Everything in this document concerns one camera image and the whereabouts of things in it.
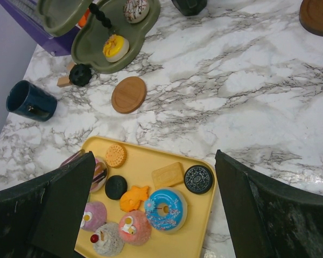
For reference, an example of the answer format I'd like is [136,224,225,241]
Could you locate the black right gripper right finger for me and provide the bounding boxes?
[215,150,323,257]

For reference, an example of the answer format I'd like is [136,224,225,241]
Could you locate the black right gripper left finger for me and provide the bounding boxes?
[0,152,95,257]

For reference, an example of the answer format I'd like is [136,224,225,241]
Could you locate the metal serving tongs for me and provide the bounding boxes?
[59,150,108,189]

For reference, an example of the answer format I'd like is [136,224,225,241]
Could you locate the yellow frosted donut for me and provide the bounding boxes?
[102,34,130,63]

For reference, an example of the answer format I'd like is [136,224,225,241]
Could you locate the white sprinkled donut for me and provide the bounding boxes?
[123,0,150,24]

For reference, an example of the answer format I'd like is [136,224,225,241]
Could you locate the purple snowball cake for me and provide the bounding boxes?
[80,201,107,232]

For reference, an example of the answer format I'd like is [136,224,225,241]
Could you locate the grey snowball cake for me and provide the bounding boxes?
[90,222,124,257]

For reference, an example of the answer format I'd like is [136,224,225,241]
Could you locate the pink frosted donut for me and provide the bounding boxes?
[90,157,108,193]

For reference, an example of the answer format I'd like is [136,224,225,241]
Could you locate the black patterned sandwich cookie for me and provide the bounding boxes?
[184,165,214,195]

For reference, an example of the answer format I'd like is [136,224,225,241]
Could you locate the orange fish cookie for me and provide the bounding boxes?
[120,185,150,212]

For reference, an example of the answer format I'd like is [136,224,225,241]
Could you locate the pink snowball cake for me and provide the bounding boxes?
[118,210,152,246]

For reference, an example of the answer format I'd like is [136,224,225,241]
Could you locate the round orange biscuit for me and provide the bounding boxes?
[105,144,127,168]

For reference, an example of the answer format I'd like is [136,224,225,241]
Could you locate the blue frosted donut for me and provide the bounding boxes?
[144,187,188,233]

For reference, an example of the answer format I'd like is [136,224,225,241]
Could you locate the rectangular beige biscuit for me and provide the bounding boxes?
[151,162,184,190]

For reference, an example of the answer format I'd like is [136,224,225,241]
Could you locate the yellow serving tray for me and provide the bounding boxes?
[75,136,217,257]

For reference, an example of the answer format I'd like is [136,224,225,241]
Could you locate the dark blue mug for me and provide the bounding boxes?
[6,80,57,121]

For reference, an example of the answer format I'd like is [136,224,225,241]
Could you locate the small wooden block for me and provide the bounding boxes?
[57,62,75,88]

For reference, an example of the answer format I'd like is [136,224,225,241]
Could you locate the black ridged knob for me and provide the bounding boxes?
[69,64,92,87]

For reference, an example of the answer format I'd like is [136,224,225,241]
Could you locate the light wooden coaster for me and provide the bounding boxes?
[111,76,147,114]

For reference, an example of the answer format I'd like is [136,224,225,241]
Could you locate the green tiered cake stand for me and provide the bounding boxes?
[37,1,161,74]

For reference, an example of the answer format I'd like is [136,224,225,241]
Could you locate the purple box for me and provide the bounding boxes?
[0,0,92,56]

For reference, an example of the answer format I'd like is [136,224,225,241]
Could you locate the dark wooden coaster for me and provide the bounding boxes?
[299,0,323,37]

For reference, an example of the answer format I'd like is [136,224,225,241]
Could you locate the black cream mug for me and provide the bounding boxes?
[172,0,207,16]

